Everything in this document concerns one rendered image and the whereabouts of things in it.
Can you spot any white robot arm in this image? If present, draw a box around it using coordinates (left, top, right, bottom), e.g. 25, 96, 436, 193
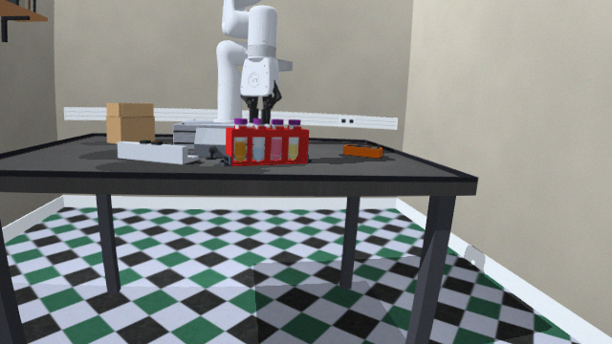
213, 0, 277, 123

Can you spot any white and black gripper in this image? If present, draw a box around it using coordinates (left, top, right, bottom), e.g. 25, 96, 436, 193
240, 55, 282, 124

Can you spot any brown cardboard box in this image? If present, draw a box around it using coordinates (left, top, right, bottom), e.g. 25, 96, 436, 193
106, 103, 155, 144

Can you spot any orange digital multimeter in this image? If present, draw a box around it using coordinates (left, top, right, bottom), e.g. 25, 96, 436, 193
343, 144, 383, 159

